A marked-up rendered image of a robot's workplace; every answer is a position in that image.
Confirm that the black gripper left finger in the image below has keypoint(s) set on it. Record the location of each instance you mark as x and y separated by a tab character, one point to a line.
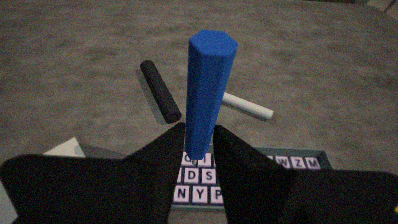
139	187

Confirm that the blue stylus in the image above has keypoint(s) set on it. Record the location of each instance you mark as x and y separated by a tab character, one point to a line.
210	58

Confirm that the keyboard with white letter keys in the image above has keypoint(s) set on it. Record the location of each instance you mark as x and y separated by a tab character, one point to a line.
198	189

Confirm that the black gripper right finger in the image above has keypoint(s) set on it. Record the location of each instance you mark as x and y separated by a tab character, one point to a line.
258	190

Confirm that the black cylinder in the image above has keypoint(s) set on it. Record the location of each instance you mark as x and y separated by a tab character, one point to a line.
164	100

